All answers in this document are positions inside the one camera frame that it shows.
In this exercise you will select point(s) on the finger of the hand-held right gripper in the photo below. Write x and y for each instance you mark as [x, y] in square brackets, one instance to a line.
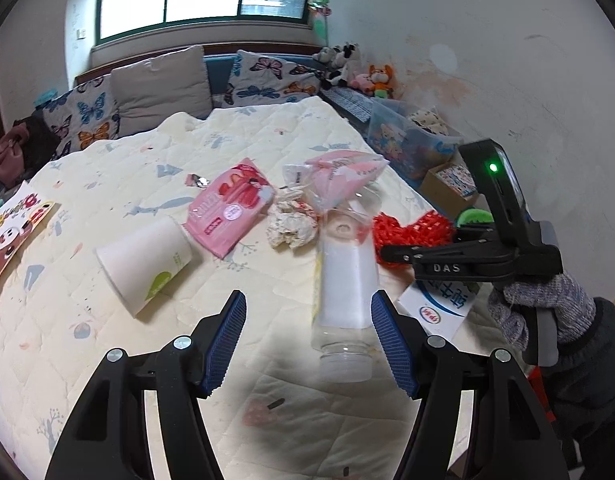
[402, 252]

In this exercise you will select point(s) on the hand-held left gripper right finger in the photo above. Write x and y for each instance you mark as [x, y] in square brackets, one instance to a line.
[395, 350]

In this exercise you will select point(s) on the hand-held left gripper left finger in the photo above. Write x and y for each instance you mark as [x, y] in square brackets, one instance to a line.
[225, 345]

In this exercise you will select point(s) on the red mesh net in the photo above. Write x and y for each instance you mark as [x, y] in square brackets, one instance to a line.
[412, 227]

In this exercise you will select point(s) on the green plastic basket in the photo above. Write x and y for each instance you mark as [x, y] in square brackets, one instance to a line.
[475, 218]

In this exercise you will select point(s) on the clear plastic bottle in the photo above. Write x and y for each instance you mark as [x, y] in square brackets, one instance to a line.
[345, 280]

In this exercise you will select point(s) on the pink snack packet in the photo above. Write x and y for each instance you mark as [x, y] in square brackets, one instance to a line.
[227, 210]

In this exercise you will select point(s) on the person's right forearm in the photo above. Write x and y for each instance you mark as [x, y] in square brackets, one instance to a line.
[592, 385]

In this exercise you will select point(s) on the person's right hand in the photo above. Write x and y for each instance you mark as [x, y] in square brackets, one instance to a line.
[572, 305]

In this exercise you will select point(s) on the white blue carton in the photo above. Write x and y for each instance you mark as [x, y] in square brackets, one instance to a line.
[437, 310]

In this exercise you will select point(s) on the cardboard box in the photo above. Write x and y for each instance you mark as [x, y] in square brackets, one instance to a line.
[442, 190]

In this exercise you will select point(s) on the pink plastic bag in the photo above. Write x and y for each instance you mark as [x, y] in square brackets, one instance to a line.
[342, 175]

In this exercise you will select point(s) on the spotted cloth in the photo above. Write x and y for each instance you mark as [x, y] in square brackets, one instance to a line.
[430, 120]

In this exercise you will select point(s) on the crumpled white tissue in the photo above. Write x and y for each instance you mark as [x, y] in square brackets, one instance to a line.
[290, 225]

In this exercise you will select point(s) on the clear storage box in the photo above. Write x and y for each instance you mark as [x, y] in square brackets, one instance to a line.
[402, 135]

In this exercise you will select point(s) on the white paper cup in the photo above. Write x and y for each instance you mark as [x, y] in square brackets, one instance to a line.
[142, 260]

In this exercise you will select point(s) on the clear plastic wrapper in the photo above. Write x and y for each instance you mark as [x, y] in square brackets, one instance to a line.
[293, 176]

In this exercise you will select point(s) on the red plastic object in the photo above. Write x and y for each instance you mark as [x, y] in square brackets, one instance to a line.
[540, 390]

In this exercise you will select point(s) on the blue patterned folded mat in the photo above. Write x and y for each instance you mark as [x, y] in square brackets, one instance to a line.
[347, 102]

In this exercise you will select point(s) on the small candy wrapper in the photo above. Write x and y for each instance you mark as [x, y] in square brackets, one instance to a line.
[198, 180]

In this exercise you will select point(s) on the orange fox plush toy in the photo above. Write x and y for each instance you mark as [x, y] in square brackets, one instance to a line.
[381, 77]

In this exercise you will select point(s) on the pink plush toy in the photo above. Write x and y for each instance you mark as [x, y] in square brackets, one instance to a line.
[361, 81]

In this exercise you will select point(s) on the cream printed quilt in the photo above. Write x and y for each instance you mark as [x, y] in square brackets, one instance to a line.
[137, 170]

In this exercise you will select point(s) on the cow plush toy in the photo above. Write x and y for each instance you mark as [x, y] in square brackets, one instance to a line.
[345, 62]

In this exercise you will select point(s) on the grey plush toy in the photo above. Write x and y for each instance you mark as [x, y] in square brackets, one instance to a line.
[323, 55]

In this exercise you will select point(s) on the butterfly print pillow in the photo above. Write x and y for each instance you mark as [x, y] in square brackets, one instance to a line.
[87, 115]
[267, 77]

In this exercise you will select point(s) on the panda picture book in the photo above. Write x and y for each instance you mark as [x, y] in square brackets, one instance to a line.
[12, 240]

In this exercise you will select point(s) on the blue padded headboard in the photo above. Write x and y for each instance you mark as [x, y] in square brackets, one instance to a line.
[218, 77]

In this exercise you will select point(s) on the green pinwheel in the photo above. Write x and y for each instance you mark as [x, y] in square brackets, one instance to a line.
[319, 7]

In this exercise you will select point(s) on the grey pillow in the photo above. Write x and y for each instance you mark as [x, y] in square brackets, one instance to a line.
[157, 85]

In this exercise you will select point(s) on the dark clothing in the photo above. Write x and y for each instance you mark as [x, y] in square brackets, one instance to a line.
[42, 135]

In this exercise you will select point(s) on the pink clothing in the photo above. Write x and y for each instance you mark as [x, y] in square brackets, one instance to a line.
[7, 155]

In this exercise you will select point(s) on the teal cloth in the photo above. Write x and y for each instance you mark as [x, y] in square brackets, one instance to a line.
[46, 97]

